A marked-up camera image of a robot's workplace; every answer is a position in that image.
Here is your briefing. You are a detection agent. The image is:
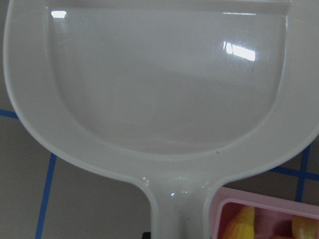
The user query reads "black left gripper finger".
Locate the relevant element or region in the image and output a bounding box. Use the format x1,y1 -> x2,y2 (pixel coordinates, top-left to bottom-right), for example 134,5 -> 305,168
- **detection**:
142,232 -> 151,239

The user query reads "yellow toy corn cob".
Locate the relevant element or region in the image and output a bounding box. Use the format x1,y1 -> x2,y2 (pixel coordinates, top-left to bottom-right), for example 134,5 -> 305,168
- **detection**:
222,206 -> 255,239

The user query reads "white dustpan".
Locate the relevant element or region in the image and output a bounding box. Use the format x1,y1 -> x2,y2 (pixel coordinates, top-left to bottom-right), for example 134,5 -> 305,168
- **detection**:
3,0 -> 319,239

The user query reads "orange-yellow wrinkled toy food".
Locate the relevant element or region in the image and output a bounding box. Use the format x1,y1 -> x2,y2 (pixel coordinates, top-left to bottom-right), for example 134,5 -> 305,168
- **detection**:
292,215 -> 319,239

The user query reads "pink plastic bin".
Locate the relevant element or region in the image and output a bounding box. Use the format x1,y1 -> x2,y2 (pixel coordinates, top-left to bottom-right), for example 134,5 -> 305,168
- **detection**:
209,187 -> 319,239

